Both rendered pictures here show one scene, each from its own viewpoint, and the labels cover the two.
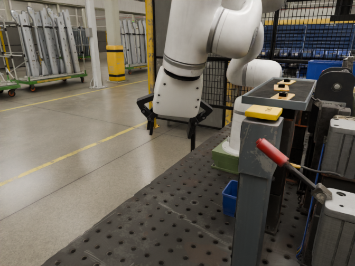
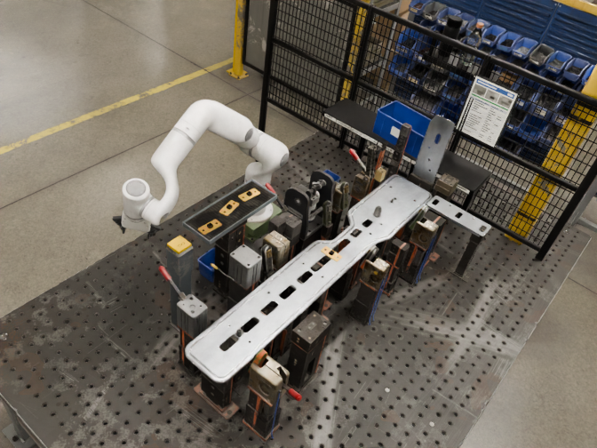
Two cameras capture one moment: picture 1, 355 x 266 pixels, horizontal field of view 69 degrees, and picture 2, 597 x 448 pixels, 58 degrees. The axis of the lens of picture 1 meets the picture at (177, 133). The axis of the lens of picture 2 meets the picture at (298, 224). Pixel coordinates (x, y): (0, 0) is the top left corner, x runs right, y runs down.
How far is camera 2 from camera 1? 159 cm
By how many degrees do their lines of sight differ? 23
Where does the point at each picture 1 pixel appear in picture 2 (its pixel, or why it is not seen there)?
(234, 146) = not seen: hidden behind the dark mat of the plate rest
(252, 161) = (171, 268)
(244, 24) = (155, 215)
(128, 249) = (115, 286)
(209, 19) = (139, 209)
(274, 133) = (178, 260)
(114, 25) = not seen: outside the picture
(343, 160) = (235, 273)
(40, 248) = (56, 247)
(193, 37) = (132, 212)
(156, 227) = (142, 273)
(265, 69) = (267, 155)
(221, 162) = not seen: hidden behind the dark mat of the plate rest
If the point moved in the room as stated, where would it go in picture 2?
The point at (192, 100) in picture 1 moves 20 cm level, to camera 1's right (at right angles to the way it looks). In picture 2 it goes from (143, 226) to (198, 237)
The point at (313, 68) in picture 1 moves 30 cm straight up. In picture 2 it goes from (380, 119) to (395, 64)
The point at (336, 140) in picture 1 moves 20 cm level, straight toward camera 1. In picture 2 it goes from (232, 262) to (187, 291)
